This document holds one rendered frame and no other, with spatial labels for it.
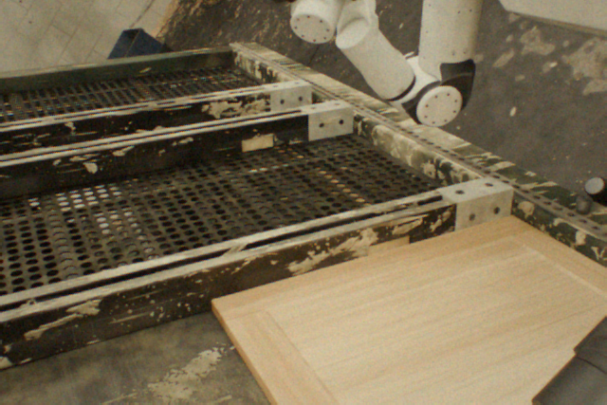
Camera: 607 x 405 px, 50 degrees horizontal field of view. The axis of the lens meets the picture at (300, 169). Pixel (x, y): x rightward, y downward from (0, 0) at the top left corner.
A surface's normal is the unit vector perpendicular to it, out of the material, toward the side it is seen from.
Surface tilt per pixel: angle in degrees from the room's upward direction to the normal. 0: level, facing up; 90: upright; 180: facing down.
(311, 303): 51
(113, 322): 90
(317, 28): 85
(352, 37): 7
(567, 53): 0
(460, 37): 90
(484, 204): 90
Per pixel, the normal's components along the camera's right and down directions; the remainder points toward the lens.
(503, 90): -0.70, -0.44
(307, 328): -0.01, -0.92
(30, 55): 0.53, 0.20
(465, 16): 0.23, 0.60
